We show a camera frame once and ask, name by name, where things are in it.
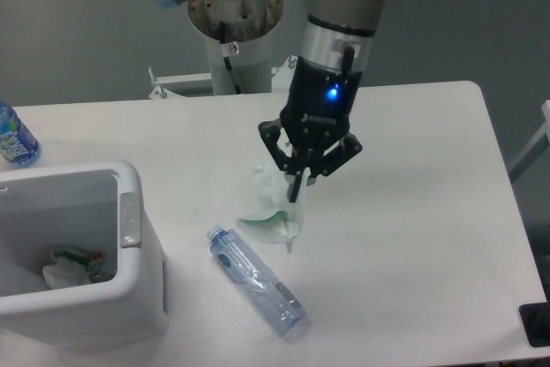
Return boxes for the black clamp at table edge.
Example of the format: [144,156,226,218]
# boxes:
[519,302,549,348]

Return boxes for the white frame at right edge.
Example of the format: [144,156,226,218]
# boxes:
[508,100,549,183]

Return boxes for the white plastic trash can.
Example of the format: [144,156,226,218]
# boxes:
[1,161,168,348]

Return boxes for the white green trash in can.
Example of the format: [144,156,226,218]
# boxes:
[42,248,118,290]

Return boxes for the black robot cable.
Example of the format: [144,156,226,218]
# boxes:
[218,21,243,95]

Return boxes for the black gripper connector cable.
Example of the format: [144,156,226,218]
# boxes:
[339,42,358,84]

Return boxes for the white metal base bracket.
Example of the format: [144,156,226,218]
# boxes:
[148,55,298,100]

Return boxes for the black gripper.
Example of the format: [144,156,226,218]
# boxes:
[258,57,363,203]

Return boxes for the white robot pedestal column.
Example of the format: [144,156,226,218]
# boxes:
[188,0,284,95]

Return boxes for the clear plastic bottle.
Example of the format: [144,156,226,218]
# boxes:
[206,225,309,343]

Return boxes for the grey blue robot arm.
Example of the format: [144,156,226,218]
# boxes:
[156,0,385,202]

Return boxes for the blue labelled water bottle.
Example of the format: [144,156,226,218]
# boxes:
[1,101,41,168]

